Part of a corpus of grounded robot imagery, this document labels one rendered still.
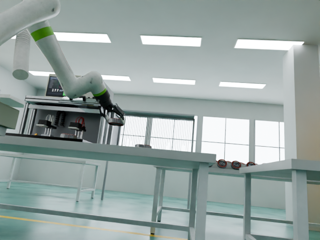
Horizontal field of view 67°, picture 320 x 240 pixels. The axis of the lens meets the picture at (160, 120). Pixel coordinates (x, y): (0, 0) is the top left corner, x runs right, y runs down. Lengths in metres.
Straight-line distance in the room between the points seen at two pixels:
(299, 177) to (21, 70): 2.82
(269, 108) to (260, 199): 2.94
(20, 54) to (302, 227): 3.12
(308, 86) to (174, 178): 4.75
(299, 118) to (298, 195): 3.61
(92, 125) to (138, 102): 6.57
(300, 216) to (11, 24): 1.56
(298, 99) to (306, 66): 0.68
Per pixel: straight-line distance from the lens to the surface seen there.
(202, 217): 1.40
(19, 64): 3.22
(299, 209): 1.41
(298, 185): 1.41
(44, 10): 1.33
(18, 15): 1.27
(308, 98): 5.12
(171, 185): 8.01
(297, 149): 4.82
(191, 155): 1.35
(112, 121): 1.64
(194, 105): 8.38
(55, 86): 2.12
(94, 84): 1.46
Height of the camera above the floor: 0.60
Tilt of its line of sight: 13 degrees up
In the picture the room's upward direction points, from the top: 6 degrees clockwise
